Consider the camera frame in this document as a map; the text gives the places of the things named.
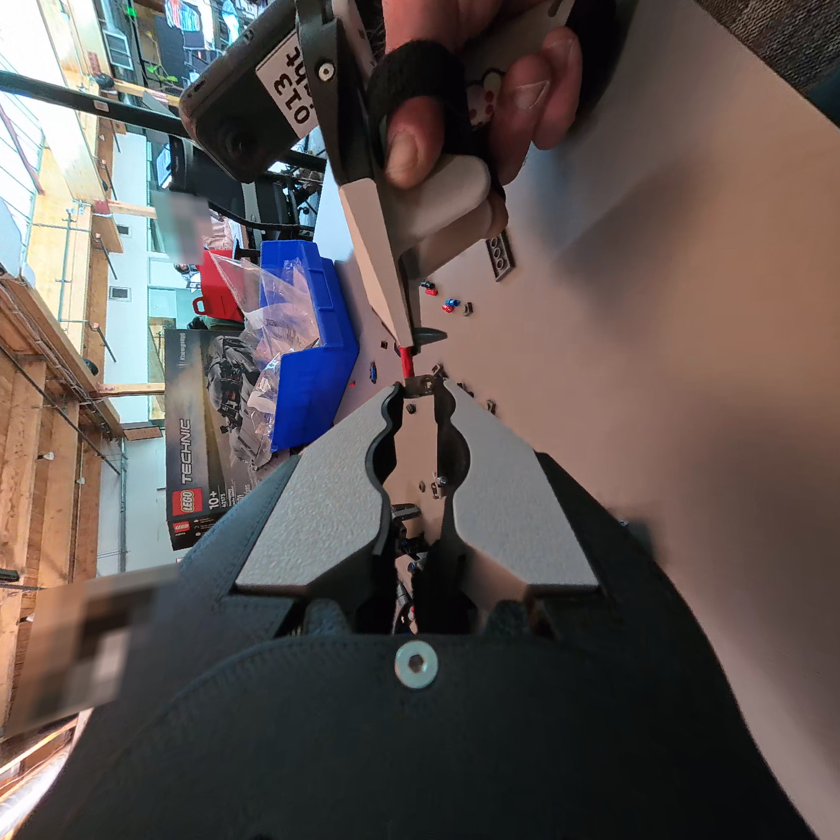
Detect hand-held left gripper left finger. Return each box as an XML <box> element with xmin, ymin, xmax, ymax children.
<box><xmin>234</xmin><ymin>382</ymin><xmax>404</xmax><ymax>634</ymax></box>

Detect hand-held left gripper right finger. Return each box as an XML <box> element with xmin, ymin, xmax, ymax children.
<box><xmin>412</xmin><ymin>379</ymin><xmax>601</xmax><ymax>634</ymax></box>

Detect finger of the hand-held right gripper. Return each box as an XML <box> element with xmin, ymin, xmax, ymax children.
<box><xmin>338</xmin><ymin>177</ymin><xmax>422</xmax><ymax>349</ymax></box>

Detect lego car model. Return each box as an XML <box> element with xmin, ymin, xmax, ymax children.
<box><xmin>391</xmin><ymin>501</ymin><xmax>429</xmax><ymax>635</ymax></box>

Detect scattered small lego pieces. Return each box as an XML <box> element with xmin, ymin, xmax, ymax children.
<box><xmin>366</xmin><ymin>278</ymin><xmax>500</xmax><ymax>500</ymax></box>

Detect dark grey holed lego plate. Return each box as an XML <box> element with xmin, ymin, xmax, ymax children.
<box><xmin>485</xmin><ymin>230</ymin><xmax>517</xmax><ymax>284</ymax></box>

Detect black lego set box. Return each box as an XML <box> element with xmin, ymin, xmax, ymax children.
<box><xmin>163</xmin><ymin>327</ymin><xmax>304</xmax><ymax>553</ymax></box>

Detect person's right hand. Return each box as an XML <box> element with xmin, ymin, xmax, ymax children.
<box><xmin>382</xmin><ymin>0</ymin><xmax>585</xmax><ymax>193</ymax></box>

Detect blue plastic storage bin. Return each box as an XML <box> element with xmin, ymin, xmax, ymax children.
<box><xmin>259</xmin><ymin>239</ymin><xmax>361</xmax><ymax>455</ymax></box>

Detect pile of clear plastic bags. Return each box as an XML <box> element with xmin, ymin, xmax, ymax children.
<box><xmin>210</xmin><ymin>252</ymin><xmax>330</xmax><ymax>471</ymax></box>

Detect red chair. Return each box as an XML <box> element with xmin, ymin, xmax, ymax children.
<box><xmin>192</xmin><ymin>247</ymin><xmax>246</xmax><ymax>323</ymax></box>

